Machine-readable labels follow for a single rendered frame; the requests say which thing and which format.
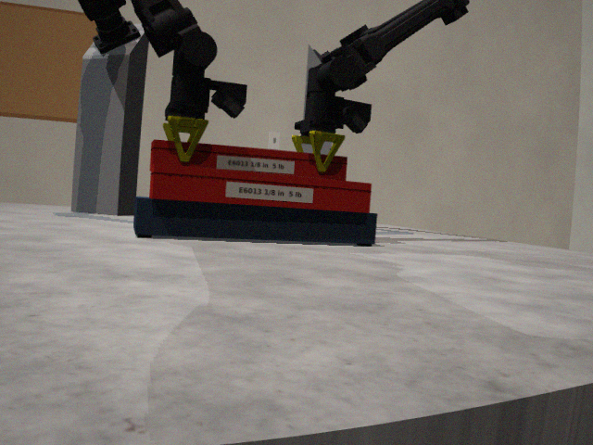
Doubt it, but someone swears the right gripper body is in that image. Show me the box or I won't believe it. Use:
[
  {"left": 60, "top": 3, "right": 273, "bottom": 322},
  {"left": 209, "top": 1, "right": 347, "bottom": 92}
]
[{"left": 165, "top": 73, "right": 208, "bottom": 121}]

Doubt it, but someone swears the red box with white label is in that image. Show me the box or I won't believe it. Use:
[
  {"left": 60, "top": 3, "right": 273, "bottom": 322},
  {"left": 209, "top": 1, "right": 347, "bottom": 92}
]
[{"left": 149, "top": 163, "right": 372, "bottom": 213}]

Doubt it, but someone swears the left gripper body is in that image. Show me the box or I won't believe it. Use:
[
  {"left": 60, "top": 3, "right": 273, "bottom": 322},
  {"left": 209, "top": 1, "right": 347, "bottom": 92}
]
[{"left": 295, "top": 92, "right": 344, "bottom": 136}]

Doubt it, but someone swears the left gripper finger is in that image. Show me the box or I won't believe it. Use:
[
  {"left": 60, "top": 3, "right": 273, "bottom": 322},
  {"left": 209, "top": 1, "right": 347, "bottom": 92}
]
[
  {"left": 292, "top": 135, "right": 324, "bottom": 152},
  {"left": 309, "top": 131, "right": 345, "bottom": 172}
]

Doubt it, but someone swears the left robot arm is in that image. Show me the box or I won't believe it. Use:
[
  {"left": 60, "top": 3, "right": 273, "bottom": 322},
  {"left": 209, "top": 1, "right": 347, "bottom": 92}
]
[{"left": 307, "top": 0, "right": 470, "bottom": 134}]

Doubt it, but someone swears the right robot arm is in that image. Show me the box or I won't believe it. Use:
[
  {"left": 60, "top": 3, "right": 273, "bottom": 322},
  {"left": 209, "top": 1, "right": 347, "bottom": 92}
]
[{"left": 78, "top": 0, "right": 247, "bottom": 119}]

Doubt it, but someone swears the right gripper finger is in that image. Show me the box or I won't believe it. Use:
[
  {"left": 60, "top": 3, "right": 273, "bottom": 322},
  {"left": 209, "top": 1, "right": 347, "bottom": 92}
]
[
  {"left": 168, "top": 116, "right": 208, "bottom": 162},
  {"left": 163, "top": 123, "right": 197, "bottom": 142}
]

